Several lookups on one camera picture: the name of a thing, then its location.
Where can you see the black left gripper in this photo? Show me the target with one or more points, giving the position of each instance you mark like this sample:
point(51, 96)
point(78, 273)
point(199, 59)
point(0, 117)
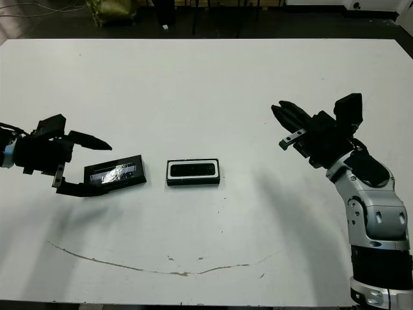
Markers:
point(42, 155)

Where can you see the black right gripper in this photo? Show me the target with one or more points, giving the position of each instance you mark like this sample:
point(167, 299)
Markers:
point(326, 142)

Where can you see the black box lid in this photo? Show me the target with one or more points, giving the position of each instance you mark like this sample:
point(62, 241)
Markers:
point(122, 171)

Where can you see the black slim camera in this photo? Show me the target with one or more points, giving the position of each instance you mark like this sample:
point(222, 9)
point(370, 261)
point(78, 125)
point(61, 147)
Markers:
point(193, 169)

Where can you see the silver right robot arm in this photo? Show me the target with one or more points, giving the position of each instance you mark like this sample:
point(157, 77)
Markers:
point(377, 206)

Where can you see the black box base white insert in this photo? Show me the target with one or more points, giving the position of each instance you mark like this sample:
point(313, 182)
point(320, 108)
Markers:
point(193, 183)

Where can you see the white box with black knob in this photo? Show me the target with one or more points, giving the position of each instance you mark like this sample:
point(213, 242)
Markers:
point(377, 4)

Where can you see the green woven bag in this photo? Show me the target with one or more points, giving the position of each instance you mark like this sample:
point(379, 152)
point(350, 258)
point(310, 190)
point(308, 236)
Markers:
point(111, 13)

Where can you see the black upright stand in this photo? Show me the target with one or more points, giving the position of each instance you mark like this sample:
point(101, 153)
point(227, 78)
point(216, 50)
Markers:
point(166, 13)

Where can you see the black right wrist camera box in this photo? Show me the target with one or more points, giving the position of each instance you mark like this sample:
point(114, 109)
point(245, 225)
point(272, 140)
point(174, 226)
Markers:
point(350, 108)

